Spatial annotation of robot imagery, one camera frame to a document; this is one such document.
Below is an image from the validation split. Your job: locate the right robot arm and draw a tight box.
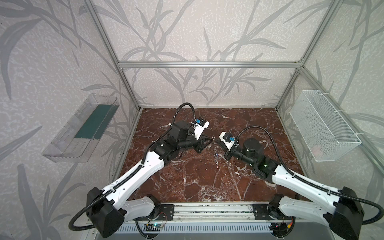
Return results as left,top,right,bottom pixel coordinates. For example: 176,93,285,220
219,133,364,240

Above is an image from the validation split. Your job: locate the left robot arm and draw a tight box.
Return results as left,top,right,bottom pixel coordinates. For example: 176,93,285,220
86,118,212,238

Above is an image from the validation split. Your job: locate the green circuit board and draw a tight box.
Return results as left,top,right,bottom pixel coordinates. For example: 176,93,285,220
145,223,166,232

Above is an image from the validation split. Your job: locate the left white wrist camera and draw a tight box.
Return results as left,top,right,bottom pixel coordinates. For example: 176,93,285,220
191,117,210,140

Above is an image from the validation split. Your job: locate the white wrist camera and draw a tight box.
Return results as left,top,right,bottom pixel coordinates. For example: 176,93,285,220
219,132,238,152
191,117,210,140

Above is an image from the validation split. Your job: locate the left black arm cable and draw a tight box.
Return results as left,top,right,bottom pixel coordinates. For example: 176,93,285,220
68,102,196,232

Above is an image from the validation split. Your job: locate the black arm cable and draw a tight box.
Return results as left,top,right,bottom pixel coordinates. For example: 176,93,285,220
68,102,196,232
235,125,384,226

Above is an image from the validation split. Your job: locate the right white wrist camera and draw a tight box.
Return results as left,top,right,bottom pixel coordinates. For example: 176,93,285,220
219,132,238,152

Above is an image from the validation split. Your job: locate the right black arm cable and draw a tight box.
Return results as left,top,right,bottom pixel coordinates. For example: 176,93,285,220
235,125,384,226

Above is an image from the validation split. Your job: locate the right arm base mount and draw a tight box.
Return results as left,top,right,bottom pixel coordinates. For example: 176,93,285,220
251,203,292,222

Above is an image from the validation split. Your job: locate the aluminium front rail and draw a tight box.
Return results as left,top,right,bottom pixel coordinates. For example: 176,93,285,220
86,201,313,224

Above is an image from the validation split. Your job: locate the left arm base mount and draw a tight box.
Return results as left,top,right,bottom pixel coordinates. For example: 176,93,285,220
147,204,175,221

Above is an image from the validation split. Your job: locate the white wire mesh basket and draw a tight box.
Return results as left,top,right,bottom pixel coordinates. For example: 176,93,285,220
290,90,362,162

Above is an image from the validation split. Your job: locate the aluminium frame crossbar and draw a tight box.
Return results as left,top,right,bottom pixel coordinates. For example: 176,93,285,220
118,61,302,69

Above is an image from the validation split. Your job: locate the clear plastic wall shelf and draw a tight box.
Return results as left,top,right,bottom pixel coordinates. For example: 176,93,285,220
42,94,120,163

